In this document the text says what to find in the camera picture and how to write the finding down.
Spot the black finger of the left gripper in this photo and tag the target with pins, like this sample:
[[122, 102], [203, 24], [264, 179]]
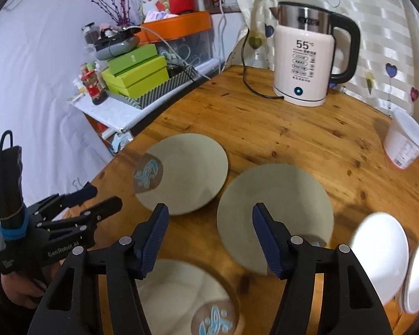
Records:
[[78, 197], [102, 210]]

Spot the orange lidded clear container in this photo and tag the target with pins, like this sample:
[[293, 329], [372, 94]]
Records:
[[182, 40]]

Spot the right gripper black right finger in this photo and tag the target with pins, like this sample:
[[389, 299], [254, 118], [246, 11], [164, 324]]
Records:
[[350, 304]]

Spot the lime green box stack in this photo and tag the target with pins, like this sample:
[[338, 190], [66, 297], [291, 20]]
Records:
[[137, 72]]

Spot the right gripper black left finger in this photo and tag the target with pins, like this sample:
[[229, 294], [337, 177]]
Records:
[[71, 304]]

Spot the striped black white tray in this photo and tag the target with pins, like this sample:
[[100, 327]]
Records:
[[188, 75]]

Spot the grey round gadget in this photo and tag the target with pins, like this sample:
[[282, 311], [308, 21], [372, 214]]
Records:
[[113, 43]]

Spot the white side shelf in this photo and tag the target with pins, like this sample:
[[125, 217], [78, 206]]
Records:
[[120, 116]]

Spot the black binder clip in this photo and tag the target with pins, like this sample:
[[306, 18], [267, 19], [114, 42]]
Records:
[[80, 188]]

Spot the green plate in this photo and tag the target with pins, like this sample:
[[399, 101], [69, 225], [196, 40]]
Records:
[[292, 196], [185, 172], [181, 298]]

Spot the red figurine bottle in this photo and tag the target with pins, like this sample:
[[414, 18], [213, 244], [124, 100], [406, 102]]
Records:
[[94, 88]]

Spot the white lidded plastic tub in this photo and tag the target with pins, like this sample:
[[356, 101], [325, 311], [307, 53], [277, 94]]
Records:
[[401, 143]]

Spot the person's left hand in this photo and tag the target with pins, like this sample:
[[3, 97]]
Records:
[[23, 291]]

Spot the heart patterned curtain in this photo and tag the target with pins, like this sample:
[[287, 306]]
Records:
[[387, 74]]

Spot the white electric kettle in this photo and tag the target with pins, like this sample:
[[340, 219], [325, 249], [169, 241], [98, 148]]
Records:
[[304, 52]]

